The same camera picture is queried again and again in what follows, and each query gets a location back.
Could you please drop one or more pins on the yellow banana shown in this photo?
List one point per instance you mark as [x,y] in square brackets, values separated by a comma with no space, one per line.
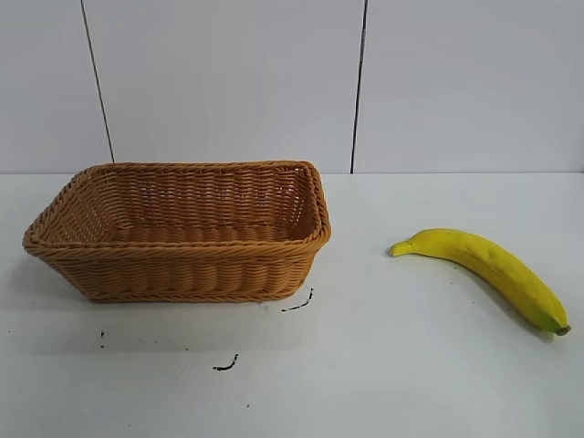
[493,264]

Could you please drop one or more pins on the woven wicker rectangular basket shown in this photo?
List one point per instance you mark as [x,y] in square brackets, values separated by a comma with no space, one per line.
[182,269]

